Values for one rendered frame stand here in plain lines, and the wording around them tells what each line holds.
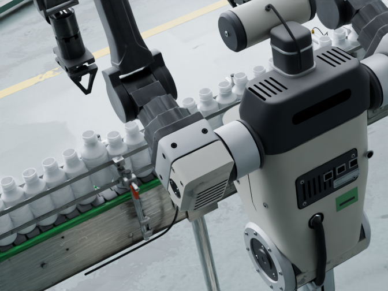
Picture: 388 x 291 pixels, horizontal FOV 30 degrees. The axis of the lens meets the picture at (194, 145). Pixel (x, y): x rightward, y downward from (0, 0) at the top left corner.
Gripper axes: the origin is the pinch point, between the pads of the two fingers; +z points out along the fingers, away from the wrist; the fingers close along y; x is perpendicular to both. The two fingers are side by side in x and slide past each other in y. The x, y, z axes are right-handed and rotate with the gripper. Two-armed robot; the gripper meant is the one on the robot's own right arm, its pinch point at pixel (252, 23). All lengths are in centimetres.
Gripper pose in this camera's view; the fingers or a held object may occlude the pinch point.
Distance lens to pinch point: 181.4
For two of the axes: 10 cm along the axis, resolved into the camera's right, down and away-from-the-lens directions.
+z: 1.7, 7.9, 5.9
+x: -8.6, 4.1, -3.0
